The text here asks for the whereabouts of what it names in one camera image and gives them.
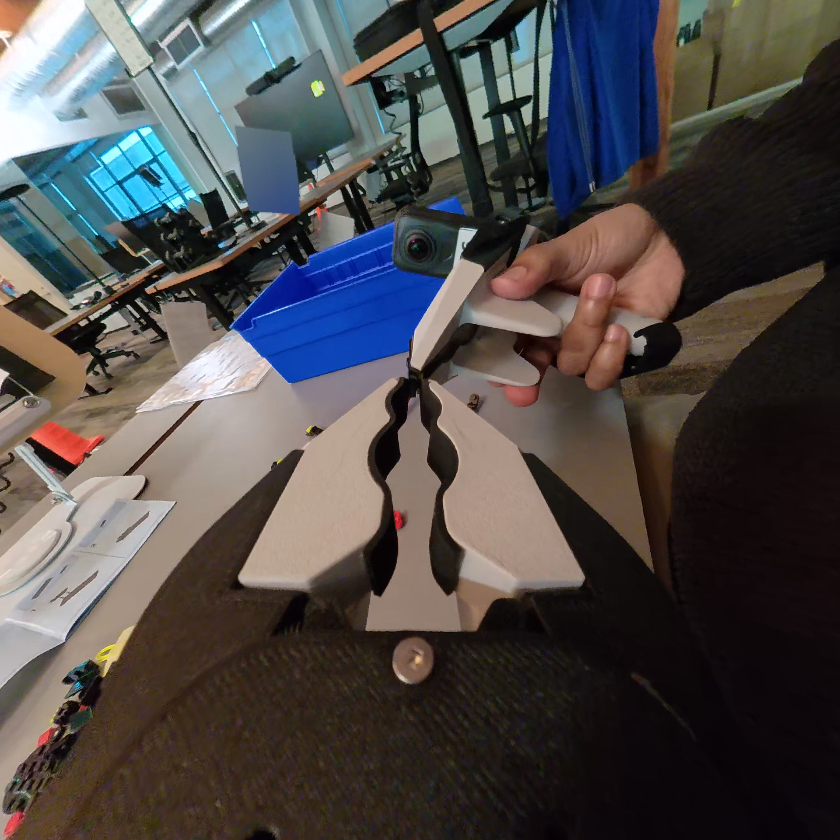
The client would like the white cardboard sheet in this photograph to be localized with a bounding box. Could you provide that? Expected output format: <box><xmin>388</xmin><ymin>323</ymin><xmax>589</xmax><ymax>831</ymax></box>
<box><xmin>159</xmin><ymin>301</ymin><xmax>219</xmax><ymax>370</ymax></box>

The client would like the pile of loose lego pieces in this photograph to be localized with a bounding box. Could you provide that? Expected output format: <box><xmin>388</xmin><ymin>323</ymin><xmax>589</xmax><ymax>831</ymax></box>
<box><xmin>0</xmin><ymin>625</ymin><xmax>139</xmax><ymax>836</ymax></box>

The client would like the large black monitor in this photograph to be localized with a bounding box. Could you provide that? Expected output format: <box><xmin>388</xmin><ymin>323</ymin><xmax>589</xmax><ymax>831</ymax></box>
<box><xmin>234</xmin><ymin>49</ymin><xmax>356</xmax><ymax>166</ymax></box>

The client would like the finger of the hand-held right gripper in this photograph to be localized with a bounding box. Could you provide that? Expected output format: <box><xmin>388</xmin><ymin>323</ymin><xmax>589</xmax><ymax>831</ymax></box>
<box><xmin>420</xmin><ymin>323</ymin><xmax>479</xmax><ymax>379</ymax></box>
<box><xmin>409</xmin><ymin>260</ymin><xmax>504</xmax><ymax>379</ymax></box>

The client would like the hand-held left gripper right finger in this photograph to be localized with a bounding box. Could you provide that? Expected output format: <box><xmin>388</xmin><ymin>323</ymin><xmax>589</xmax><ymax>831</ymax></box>
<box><xmin>419</xmin><ymin>382</ymin><xmax>586</xmax><ymax>632</ymax></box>

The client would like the blue plastic bin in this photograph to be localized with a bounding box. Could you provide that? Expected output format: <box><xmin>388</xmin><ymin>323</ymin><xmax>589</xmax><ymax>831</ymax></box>
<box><xmin>231</xmin><ymin>196</ymin><xmax>475</xmax><ymax>384</ymax></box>

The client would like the person's right forearm black sleeve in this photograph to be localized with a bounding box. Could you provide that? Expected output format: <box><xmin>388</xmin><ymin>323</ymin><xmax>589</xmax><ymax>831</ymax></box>
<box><xmin>623</xmin><ymin>39</ymin><xmax>840</xmax><ymax>324</ymax></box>

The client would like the red plastic object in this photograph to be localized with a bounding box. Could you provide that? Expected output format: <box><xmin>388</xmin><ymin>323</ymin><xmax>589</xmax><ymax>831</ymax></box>
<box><xmin>28</xmin><ymin>421</ymin><xmax>106</xmax><ymax>475</ymax></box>

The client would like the black webcam bar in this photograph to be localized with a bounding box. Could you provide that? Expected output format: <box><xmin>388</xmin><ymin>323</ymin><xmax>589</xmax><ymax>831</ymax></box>
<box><xmin>245</xmin><ymin>56</ymin><xmax>298</xmax><ymax>96</ymax></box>

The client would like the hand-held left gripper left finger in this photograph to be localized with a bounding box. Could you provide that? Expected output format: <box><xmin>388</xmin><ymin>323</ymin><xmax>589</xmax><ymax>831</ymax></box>
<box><xmin>238</xmin><ymin>378</ymin><xmax>405</xmax><ymax>627</ymax></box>

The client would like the person's right hand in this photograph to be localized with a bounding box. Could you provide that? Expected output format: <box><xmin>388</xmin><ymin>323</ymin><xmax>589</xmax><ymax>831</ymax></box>
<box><xmin>491</xmin><ymin>202</ymin><xmax>687</xmax><ymax>409</ymax></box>

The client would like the white desk stand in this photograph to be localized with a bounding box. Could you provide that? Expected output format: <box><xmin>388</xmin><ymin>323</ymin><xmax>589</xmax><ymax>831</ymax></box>
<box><xmin>0</xmin><ymin>307</ymin><xmax>149</xmax><ymax>599</ymax></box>

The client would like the clear plastic bag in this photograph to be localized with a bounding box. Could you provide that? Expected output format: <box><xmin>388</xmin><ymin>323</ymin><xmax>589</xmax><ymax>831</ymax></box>
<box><xmin>136</xmin><ymin>331</ymin><xmax>273</xmax><ymax>414</ymax></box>

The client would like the lego instruction booklet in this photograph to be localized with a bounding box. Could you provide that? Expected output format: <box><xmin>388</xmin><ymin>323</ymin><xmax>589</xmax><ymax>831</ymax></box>
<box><xmin>0</xmin><ymin>499</ymin><xmax>177</xmax><ymax>691</ymax></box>

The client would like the long wooden office desk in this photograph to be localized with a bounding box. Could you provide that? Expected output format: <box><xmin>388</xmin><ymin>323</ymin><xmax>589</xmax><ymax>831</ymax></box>
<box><xmin>46</xmin><ymin>134</ymin><xmax>403</xmax><ymax>342</ymax></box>

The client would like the person's black clothed torso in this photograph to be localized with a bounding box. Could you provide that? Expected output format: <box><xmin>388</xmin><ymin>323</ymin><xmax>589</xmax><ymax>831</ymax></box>
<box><xmin>668</xmin><ymin>262</ymin><xmax>840</xmax><ymax>840</ymax></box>

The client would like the tall wooden top desk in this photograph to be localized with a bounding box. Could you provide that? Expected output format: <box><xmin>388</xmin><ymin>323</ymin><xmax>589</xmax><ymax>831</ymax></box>
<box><xmin>341</xmin><ymin>0</ymin><xmax>549</xmax><ymax>221</ymax></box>

